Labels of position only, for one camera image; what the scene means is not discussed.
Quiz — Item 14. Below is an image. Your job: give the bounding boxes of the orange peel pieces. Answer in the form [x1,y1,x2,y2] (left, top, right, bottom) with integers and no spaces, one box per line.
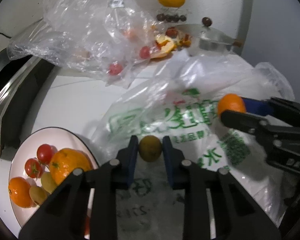
[150,27,192,59]

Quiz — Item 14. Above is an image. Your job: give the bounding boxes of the orange mandarin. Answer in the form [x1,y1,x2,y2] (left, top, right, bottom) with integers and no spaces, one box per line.
[217,94,247,118]
[49,148,93,185]
[8,177,33,208]

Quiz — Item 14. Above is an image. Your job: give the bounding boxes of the clear box of dates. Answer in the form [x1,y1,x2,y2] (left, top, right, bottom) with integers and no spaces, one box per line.
[154,7,191,24]

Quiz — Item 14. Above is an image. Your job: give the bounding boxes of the steel induction cooker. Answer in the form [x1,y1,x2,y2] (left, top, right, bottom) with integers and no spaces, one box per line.
[0,57,54,160]

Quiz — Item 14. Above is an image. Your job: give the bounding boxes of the clear plastic bag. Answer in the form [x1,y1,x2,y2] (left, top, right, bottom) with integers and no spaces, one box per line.
[7,0,165,88]

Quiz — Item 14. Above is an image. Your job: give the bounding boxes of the large red tomato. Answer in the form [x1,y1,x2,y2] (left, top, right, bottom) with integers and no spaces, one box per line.
[37,144,57,165]

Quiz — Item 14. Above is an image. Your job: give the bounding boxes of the printed white plastic bag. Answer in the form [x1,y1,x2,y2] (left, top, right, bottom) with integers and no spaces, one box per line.
[92,50,295,239]

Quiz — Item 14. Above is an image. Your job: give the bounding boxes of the white plate dark rim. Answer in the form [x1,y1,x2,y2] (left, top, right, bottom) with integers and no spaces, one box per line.
[9,127,98,227]

